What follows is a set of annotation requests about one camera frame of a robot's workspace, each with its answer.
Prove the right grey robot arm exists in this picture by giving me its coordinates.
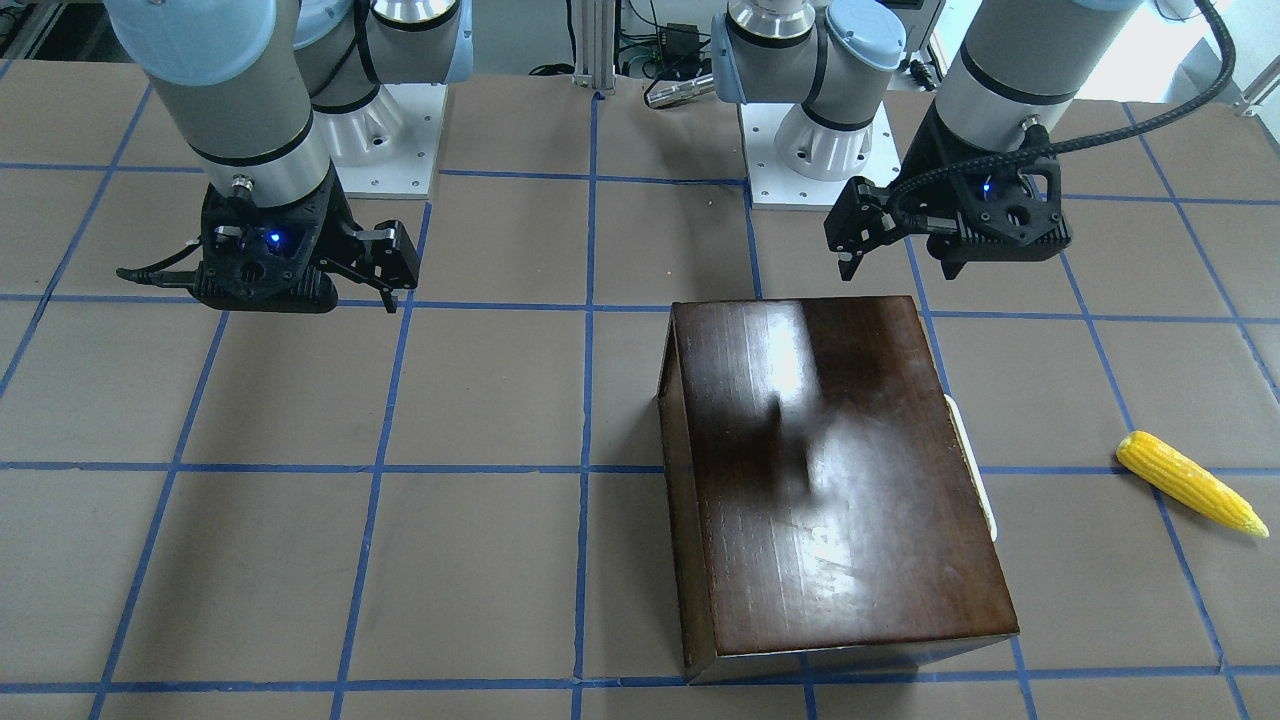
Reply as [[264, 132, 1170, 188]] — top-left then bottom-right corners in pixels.
[[105, 1, 474, 314]]

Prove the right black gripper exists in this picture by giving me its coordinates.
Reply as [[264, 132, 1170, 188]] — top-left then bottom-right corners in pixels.
[[189, 168, 421, 314]]

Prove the yellow corn cob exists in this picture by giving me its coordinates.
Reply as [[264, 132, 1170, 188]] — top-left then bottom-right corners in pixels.
[[1114, 430, 1270, 539]]

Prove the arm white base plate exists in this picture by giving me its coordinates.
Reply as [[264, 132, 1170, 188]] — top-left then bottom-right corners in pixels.
[[315, 85, 451, 200], [739, 102, 900, 211]]

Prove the light wood drawer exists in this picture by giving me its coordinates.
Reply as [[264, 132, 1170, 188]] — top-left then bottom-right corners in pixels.
[[943, 395, 998, 543]]

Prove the silver metal cylinder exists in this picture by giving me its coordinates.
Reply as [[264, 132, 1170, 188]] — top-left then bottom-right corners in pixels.
[[644, 76, 716, 110]]

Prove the dark brown wooden drawer box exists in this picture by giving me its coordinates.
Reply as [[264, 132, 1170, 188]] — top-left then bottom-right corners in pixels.
[[655, 295, 1020, 685]]

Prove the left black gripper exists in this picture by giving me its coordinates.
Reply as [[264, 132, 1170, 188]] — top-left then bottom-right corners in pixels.
[[824, 106, 1071, 282]]

